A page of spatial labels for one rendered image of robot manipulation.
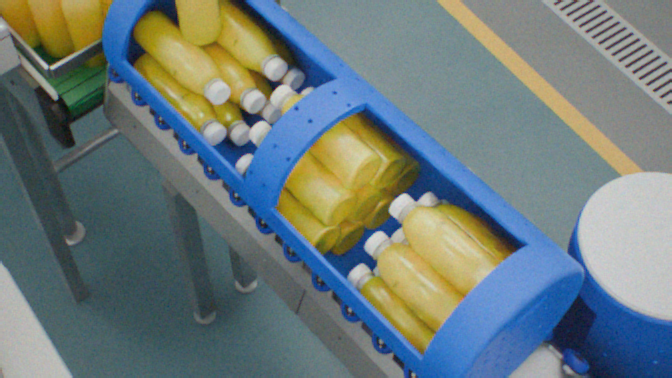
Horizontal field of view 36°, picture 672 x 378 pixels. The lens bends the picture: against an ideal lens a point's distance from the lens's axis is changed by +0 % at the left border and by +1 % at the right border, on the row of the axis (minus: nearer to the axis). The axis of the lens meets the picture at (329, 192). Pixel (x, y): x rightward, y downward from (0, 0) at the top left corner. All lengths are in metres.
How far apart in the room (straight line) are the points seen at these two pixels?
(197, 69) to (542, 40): 1.82
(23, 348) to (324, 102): 0.59
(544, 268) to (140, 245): 1.67
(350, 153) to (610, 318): 0.50
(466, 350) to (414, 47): 2.00
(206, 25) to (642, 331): 0.87
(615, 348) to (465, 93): 1.56
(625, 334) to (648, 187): 0.25
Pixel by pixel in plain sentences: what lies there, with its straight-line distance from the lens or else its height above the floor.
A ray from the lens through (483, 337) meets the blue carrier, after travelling 1.41.
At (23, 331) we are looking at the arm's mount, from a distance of 1.65.
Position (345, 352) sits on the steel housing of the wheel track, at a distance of 1.76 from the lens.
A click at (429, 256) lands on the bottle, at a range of 1.50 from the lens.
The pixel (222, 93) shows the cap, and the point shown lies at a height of 1.12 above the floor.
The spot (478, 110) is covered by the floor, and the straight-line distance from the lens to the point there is 3.17.
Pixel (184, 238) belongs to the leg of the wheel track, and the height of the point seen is 0.45.
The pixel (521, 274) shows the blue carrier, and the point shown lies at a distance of 1.43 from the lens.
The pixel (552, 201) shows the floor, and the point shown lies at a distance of 3.01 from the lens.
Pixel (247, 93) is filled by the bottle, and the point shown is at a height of 1.08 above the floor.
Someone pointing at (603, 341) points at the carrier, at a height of 0.90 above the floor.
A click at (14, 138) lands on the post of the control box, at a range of 2.26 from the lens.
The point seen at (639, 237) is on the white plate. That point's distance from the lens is 1.74.
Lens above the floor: 2.46
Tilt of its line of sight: 56 degrees down
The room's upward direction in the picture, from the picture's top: straight up
